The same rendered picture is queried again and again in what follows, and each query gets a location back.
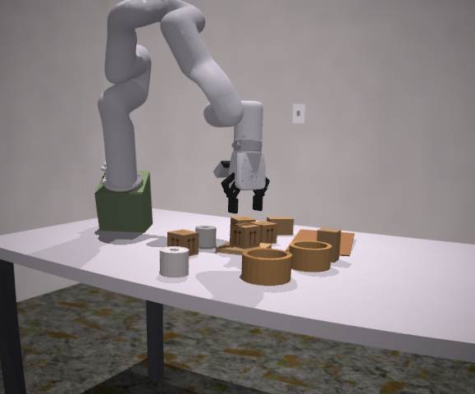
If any brown wooden ring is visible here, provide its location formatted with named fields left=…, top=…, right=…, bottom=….
left=241, top=248, right=292, bottom=286
left=289, top=241, right=332, bottom=273

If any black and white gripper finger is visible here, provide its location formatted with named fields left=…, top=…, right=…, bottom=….
left=253, top=178, right=270, bottom=211
left=222, top=172, right=240, bottom=213

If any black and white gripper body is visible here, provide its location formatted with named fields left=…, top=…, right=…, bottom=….
left=229, top=150, right=266, bottom=190

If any brown rectangular board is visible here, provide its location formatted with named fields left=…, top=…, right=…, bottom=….
left=291, top=229, right=354, bottom=256

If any square wooden board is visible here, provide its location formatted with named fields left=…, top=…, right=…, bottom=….
left=216, top=241, right=272, bottom=255

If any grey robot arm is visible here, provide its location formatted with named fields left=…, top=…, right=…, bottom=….
left=98, top=0, right=263, bottom=191

